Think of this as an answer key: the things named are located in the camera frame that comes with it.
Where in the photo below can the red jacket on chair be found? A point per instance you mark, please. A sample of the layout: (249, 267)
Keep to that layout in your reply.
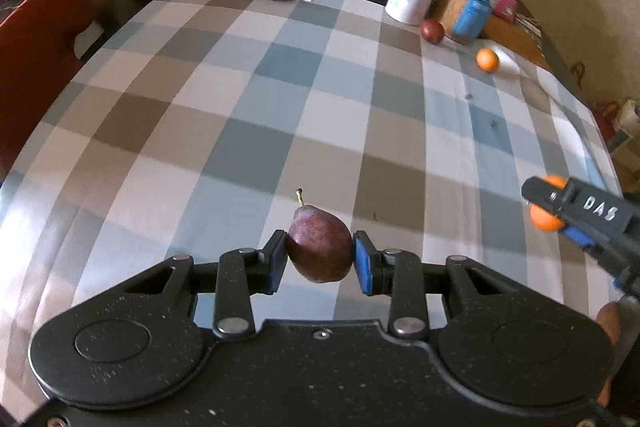
(38, 59)

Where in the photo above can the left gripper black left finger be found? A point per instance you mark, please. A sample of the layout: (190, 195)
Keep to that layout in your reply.
(240, 275)

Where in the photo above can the red shopping bag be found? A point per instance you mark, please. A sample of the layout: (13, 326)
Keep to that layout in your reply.
(604, 113)

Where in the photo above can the purple plum with stem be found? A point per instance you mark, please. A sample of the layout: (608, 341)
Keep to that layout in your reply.
(319, 244)

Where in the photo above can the person's right hand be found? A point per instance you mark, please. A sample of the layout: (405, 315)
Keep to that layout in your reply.
(609, 320)

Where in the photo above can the far small mandarin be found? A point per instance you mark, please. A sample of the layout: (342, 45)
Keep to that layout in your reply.
(487, 59)

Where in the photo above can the pink pencil case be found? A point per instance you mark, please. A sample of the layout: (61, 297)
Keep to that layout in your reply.
(506, 10)

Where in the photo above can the far dark plum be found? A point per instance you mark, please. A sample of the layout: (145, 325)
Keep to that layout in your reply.
(432, 31)

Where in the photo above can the checkered tablecloth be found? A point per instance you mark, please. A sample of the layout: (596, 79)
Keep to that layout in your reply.
(190, 131)

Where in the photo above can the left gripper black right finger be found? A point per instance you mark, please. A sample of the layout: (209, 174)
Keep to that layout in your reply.
(398, 275)

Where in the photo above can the white shopping bag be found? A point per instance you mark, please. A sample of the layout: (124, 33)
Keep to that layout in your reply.
(628, 118)

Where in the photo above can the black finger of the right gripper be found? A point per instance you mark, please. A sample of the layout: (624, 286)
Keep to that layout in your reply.
(580, 238)

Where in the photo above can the wooden cutting board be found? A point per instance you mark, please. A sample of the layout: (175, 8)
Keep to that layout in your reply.
(515, 39)

